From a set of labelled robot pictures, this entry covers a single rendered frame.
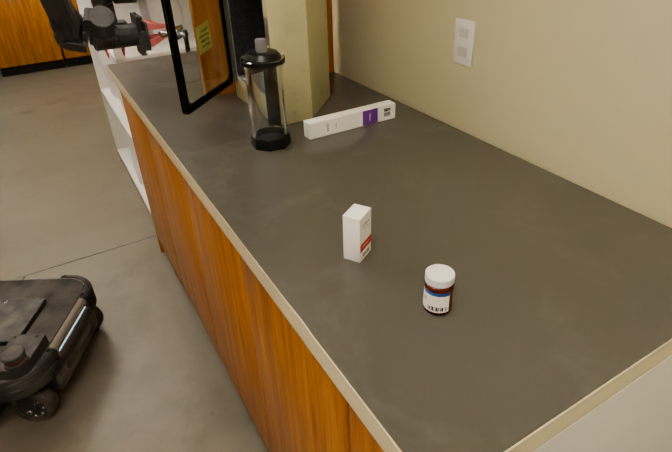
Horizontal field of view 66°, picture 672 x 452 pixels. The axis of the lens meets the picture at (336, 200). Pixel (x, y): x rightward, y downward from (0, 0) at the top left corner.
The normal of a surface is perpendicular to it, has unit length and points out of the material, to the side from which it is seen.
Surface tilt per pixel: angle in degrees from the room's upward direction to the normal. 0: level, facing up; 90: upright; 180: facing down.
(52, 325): 0
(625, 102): 90
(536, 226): 0
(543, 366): 0
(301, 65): 90
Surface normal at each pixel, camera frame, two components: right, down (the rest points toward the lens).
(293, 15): 0.51, 0.42
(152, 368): -0.04, -0.86
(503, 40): -0.86, 0.28
